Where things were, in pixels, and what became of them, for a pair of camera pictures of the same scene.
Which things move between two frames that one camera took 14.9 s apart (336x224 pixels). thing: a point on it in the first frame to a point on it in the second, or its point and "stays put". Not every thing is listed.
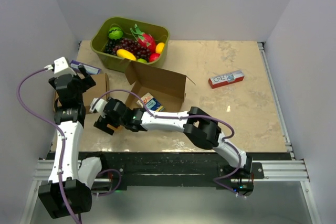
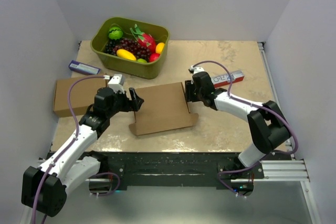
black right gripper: (102, 124) to (188, 87)
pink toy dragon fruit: (145, 40) stays put
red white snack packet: (217, 81) stays put
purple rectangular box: (89, 69) stays put
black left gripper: (86, 82) to (133, 105)
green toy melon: (115, 33) stays put
